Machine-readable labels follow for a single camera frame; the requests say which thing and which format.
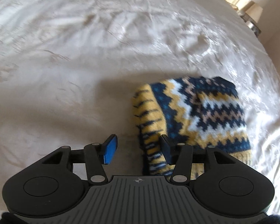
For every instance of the navy yellow zigzag knit sweater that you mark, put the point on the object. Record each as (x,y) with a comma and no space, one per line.
(200,116)

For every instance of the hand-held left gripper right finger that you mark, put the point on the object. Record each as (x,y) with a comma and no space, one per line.
(166,150)

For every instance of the table lamp with shade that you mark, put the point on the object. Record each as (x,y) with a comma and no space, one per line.
(252,25)

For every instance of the cream patterned bedspread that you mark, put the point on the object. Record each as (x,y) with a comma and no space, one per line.
(84,63)

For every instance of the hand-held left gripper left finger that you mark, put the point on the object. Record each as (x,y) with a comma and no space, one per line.
(110,150)

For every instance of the cream lampshade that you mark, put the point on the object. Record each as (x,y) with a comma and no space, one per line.
(255,11)

